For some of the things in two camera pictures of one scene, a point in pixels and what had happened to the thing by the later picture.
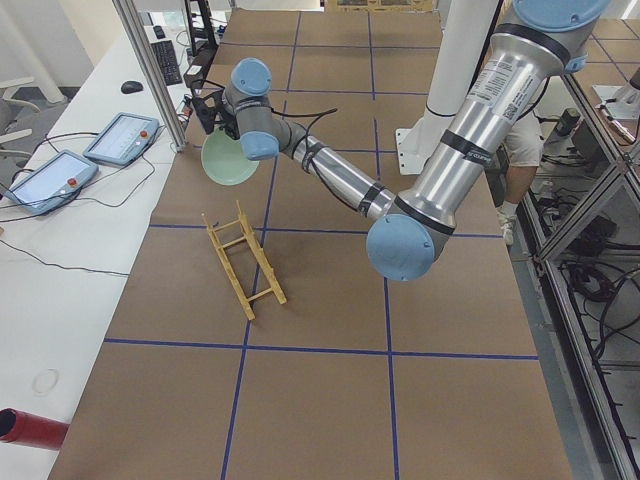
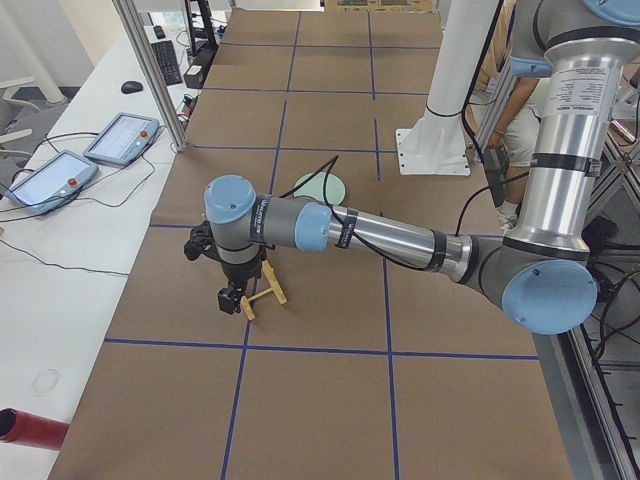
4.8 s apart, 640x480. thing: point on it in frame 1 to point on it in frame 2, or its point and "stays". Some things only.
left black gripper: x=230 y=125 to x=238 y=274
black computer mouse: x=129 y=87 stays
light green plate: x=224 y=160 to x=314 y=187
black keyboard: x=166 y=56 stays
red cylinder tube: x=29 y=429 stays
